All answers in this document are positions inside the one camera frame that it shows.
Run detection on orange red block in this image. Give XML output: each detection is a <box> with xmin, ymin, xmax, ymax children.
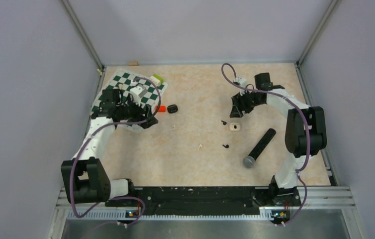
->
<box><xmin>155</xmin><ymin>106</ymin><xmax>166</xmax><ymax>113</ymax></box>

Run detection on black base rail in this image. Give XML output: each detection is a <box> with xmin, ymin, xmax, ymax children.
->
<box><xmin>105</xmin><ymin>186</ymin><xmax>302</xmax><ymax>217</ymax></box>

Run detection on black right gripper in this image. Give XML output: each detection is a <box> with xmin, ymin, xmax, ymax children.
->
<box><xmin>230</xmin><ymin>89</ymin><xmax>265</xmax><ymax>118</ymax></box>

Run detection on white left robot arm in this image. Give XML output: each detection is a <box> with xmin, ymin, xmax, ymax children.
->
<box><xmin>61</xmin><ymin>86</ymin><xmax>158</xmax><ymax>206</ymax></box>

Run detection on white earbud charging case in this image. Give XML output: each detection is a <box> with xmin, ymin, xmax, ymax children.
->
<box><xmin>229</xmin><ymin>122</ymin><xmax>241</xmax><ymax>132</ymax></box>

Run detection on wooden cork piece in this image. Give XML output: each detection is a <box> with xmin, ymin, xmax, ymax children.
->
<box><xmin>128</xmin><ymin>61</ymin><xmax>139</xmax><ymax>66</ymax></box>

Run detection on black microphone grey head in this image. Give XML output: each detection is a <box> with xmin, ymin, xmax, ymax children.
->
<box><xmin>242</xmin><ymin>128</ymin><xmax>277</xmax><ymax>168</ymax></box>

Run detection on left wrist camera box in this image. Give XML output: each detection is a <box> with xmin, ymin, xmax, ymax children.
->
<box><xmin>129</xmin><ymin>85</ymin><xmax>147</xmax><ymax>105</ymax></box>

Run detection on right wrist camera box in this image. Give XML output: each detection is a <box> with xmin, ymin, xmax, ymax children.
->
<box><xmin>234</xmin><ymin>77</ymin><xmax>248</xmax><ymax>88</ymax></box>

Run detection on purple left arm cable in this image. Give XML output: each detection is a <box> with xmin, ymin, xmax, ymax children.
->
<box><xmin>69</xmin><ymin>76</ymin><xmax>163</xmax><ymax>228</ymax></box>

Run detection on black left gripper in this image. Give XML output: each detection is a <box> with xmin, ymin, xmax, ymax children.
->
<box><xmin>116</xmin><ymin>94</ymin><xmax>158</xmax><ymax>128</ymax></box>

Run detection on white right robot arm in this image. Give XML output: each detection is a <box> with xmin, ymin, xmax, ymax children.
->
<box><xmin>229</xmin><ymin>73</ymin><xmax>327</xmax><ymax>205</ymax></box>

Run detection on black charging case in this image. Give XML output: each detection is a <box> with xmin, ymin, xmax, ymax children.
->
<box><xmin>167</xmin><ymin>104</ymin><xmax>179</xmax><ymax>114</ymax></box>

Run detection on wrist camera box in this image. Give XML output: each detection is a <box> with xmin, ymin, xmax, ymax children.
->
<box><xmin>234</xmin><ymin>77</ymin><xmax>248</xmax><ymax>88</ymax></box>
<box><xmin>129</xmin><ymin>85</ymin><xmax>147</xmax><ymax>105</ymax></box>

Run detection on green white toy block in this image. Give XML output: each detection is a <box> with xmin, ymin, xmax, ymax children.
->
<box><xmin>150</xmin><ymin>74</ymin><xmax>164</xmax><ymax>86</ymax></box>

